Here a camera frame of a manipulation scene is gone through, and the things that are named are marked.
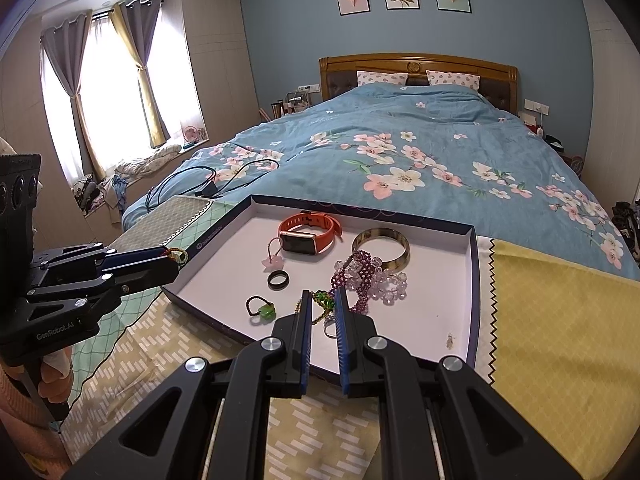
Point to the tortoiseshell bangle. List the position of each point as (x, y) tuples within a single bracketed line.
[(380, 232)]

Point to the shallow white box tray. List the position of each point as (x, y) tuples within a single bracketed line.
[(425, 285)]

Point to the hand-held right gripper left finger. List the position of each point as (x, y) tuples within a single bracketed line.
[(306, 340)]

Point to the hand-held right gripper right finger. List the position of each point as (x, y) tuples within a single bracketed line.
[(342, 340)]

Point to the bright window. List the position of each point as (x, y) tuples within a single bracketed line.
[(115, 85)]

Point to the black power adapter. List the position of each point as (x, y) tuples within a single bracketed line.
[(208, 190)]

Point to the small pink fan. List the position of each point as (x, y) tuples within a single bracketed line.
[(190, 136)]

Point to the wooden bed headboard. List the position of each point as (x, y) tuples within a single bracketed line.
[(420, 60)]

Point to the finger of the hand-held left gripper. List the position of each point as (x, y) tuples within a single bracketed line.
[(135, 257), (150, 272)]

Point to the orange smartwatch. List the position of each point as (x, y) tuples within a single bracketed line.
[(300, 242)]

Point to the clothes on window seat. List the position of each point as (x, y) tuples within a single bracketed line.
[(145, 162)]

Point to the pile of dark clothes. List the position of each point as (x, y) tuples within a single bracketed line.
[(627, 230)]

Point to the grey and yellow curtain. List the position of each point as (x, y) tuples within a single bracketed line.
[(142, 35), (65, 60)]

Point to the white patterned pillow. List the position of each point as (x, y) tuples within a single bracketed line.
[(452, 79), (382, 78)]

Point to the white wall socket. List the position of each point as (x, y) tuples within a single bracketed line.
[(536, 106), (307, 87)]

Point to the blue floral duvet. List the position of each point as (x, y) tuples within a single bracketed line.
[(450, 125)]

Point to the patterned patchwork cloth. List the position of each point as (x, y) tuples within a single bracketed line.
[(550, 335)]

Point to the bedside table clutter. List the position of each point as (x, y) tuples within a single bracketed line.
[(290, 102)]

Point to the person's left hand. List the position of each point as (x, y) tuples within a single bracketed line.
[(52, 382)]

